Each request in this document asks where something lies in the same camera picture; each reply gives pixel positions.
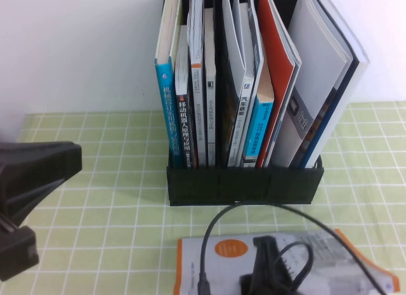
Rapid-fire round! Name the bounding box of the black spine robotics book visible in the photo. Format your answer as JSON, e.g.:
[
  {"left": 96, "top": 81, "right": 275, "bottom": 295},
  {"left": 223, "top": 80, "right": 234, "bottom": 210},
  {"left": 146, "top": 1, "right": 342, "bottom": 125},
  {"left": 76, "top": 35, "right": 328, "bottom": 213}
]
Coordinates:
[{"left": 173, "top": 24, "right": 196, "bottom": 169}]

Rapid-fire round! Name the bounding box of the large white navy cover book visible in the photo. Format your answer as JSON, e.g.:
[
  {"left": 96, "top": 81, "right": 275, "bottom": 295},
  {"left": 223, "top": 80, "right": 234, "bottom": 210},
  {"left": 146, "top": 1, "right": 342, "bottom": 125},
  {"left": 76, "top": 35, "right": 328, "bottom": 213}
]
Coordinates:
[{"left": 299, "top": 0, "right": 370, "bottom": 169}]

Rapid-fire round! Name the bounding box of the white book orange spine band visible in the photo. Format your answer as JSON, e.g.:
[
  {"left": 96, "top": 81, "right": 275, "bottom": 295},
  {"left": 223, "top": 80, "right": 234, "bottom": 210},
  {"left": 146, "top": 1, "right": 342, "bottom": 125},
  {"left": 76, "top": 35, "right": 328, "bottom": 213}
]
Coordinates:
[{"left": 186, "top": 0, "right": 207, "bottom": 168}]

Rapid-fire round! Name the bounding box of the grey spine paperback book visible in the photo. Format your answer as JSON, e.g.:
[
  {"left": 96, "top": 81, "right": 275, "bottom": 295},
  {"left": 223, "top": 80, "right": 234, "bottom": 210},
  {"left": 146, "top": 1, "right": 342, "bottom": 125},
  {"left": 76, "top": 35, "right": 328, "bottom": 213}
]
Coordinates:
[{"left": 203, "top": 8, "right": 218, "bottom": 167}]

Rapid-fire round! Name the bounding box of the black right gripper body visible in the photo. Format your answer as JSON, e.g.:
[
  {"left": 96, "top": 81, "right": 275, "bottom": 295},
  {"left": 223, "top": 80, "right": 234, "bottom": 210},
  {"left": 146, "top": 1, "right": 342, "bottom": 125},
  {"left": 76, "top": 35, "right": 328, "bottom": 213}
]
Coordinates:
[{"left": 239, "top": 269, "right": 299, "bottom": 295}]

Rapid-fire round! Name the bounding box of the black perforated book holder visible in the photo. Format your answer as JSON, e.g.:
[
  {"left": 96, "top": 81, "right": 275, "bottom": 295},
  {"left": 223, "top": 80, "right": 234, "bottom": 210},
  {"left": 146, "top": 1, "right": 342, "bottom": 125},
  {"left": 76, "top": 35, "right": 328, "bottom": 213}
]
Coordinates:
[{"left": 161, "top": 0, "right": 325, "bottom": 207}]

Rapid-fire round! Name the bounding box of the cyan DTC book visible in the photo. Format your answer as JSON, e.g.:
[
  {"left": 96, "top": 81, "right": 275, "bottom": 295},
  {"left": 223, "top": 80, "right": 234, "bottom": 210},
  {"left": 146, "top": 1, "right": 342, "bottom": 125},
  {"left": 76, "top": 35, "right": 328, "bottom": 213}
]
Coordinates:
[{"left": 242, "top": 62, "right": 276, "bottom": 164}]

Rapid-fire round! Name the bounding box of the short looped black cable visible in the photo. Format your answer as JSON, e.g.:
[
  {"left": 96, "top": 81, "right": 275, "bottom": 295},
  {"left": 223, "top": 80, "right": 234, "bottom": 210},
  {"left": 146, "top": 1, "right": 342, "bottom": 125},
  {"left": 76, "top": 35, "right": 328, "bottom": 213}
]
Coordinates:
[{"left": 274, "top": 242, "right": 315, "bottom": 291}]

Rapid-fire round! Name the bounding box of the black starry cover book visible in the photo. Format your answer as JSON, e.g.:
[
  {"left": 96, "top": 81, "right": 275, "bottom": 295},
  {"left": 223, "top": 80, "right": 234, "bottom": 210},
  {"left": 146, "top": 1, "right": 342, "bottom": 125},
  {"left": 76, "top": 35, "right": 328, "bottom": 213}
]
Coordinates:
[{"left": 221, "top": 0, "right": 247, "bottom": 167}]

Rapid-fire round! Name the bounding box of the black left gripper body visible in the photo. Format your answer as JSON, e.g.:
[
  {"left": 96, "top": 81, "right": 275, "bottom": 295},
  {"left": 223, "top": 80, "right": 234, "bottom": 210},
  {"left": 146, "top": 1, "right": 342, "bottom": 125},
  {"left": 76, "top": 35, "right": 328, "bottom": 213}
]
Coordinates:
[{"left": 0, "top": 216, "right": 39, "bottom": 282}]

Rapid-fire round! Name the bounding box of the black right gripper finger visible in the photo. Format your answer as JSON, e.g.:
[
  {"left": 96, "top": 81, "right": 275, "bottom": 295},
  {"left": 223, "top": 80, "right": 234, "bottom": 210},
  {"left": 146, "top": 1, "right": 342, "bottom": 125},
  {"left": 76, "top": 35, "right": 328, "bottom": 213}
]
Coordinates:
[{"left": 252, "top": 236, "right": 282, "bottom": 277}]

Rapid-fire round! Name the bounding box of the green checked tablecloth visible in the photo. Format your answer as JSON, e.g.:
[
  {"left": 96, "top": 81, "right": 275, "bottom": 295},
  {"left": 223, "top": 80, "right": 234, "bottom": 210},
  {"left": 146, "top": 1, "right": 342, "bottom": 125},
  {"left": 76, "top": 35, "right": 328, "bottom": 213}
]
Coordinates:
[{"left": 0, "top": 101, "right": 406, "bottom": 295}]

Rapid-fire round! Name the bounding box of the long black cable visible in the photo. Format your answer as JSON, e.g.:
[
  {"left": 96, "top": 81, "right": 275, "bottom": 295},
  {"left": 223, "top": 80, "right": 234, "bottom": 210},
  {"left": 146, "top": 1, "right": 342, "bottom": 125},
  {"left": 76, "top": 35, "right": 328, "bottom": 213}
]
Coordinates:
[{"left": 197, "top": 201, "right": 386, "bottom": 295}]

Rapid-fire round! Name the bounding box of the red cover magazine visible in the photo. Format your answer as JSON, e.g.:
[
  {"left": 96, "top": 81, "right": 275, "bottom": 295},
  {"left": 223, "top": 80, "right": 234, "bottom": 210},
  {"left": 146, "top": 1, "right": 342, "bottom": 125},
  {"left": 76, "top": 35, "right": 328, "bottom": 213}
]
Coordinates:
[{"left": 253, "top": 0, "right": 303, "bottom": 169}]

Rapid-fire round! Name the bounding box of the white orange ROS book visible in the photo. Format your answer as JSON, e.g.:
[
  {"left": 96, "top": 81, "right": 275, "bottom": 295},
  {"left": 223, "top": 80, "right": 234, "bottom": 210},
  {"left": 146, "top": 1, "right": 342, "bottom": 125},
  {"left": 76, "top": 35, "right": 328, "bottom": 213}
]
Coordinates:
[{"left": 173, "top": 228, "right": 401, "bottom": 295}]

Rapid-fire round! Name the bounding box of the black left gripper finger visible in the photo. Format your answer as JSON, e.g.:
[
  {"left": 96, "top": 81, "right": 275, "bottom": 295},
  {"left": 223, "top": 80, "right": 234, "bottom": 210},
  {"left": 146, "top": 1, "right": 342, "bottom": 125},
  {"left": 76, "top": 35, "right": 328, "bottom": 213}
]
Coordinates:
[{"left": 0, "top": 141, "right": 83, "bottom": 228}]

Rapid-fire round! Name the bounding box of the grey photo cover magazine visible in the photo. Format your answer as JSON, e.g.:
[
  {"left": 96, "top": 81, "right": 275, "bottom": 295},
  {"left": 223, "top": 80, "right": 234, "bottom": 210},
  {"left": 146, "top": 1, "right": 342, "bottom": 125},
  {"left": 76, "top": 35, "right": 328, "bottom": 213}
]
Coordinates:
[{"left": 269, "top": 0, "right": 353, "bottom": 169}]

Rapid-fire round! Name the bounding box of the white car suspension book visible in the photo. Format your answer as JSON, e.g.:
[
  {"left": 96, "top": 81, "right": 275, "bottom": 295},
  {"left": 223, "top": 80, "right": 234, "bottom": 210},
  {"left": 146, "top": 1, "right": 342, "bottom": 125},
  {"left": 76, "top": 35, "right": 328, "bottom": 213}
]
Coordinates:
[{"left": 226, "top": 0, "right": 256, "bottom": 167}]

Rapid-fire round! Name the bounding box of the teal hardcover book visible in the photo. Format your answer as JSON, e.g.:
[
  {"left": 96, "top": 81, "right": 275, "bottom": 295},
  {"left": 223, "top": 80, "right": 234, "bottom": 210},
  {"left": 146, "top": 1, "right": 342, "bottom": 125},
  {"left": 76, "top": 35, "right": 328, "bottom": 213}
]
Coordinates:
[{"left": 154, "top": 0, "right": 185, "bottom": 169}]

